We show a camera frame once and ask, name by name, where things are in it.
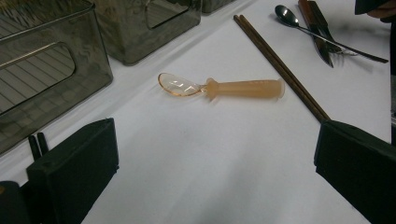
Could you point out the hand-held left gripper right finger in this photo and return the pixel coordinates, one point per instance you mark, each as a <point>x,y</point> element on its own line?
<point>361,168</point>

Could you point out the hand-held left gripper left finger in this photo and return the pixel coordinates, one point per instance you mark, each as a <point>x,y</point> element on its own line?
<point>71,174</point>

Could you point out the metal spoon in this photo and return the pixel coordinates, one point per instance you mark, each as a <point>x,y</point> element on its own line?
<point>286,16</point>

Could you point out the smoky transparent plastic bin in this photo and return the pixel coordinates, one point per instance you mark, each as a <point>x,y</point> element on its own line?
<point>46,93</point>
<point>130,37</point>

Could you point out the dark wooden chopstick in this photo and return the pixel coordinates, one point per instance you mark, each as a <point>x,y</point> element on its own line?
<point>280,62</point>
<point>274,62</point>

